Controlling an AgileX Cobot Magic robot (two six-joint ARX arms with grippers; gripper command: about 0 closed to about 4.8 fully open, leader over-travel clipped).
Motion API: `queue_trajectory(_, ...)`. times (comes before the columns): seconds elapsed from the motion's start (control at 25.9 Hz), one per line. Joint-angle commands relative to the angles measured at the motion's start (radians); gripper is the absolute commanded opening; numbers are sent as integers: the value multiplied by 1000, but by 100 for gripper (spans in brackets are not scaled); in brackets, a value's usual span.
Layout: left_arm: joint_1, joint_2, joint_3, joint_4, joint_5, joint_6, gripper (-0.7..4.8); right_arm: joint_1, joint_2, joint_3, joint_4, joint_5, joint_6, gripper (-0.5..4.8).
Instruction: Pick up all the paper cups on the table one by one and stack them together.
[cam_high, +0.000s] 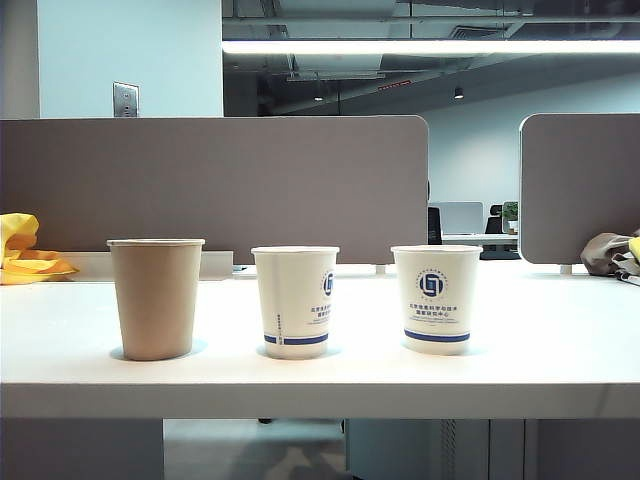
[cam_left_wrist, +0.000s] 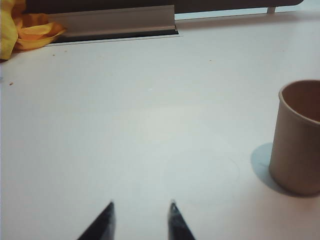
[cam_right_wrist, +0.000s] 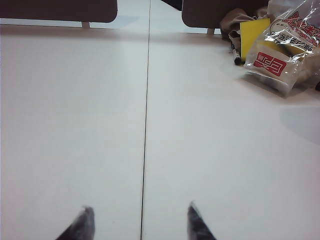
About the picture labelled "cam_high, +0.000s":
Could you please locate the white partition foot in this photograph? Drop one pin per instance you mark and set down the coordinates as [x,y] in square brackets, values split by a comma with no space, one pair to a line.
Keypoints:
[565,268]
[380,269]

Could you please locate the grey desk side panel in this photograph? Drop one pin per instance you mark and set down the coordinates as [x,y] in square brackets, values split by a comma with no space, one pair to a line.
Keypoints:
[80,450]

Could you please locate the metal wall switch plate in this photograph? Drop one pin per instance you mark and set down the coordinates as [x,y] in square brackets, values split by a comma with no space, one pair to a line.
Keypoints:
[125,100]

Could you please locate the green potted plant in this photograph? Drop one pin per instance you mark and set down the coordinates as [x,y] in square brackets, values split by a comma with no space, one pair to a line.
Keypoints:
[511,212]

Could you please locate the brown kraft paper cup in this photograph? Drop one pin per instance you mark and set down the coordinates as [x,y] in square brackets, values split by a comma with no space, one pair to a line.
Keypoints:
[152,300]

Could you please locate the white background desk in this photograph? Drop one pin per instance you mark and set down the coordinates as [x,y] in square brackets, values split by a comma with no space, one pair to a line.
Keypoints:
[490,240]

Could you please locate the yellow crumpled cloth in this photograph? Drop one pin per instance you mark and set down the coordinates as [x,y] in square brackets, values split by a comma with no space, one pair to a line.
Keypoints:
[20,250]

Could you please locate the black office chair with headrest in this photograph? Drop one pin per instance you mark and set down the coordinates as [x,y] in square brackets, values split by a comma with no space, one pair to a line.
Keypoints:
[495,220]

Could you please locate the long ceiling strip light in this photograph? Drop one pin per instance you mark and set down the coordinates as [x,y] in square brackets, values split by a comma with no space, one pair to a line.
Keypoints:
[425,46]

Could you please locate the wide grey desk partition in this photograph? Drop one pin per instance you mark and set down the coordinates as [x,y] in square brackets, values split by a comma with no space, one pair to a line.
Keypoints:
[225,185]

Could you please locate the white background desk screen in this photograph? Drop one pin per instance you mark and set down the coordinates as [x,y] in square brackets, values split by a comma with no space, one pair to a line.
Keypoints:
[457,217]

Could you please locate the white paper cup blue logo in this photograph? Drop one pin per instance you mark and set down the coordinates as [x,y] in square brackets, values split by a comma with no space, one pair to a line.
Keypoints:
[290,305]
[435,300]

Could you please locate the small yellow object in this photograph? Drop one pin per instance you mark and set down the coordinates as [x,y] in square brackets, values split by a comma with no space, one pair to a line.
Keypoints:
[635,250]

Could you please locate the black ceiling spot lamp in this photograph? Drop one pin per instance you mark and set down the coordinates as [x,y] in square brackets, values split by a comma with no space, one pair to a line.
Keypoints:
[458,92]

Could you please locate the narrow grey desk partition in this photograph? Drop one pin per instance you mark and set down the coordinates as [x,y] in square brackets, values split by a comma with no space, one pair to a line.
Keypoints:
[580,190]

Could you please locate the grey under-desk cabinet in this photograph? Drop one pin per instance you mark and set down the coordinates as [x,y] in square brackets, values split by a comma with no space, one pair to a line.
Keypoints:
[415,450]

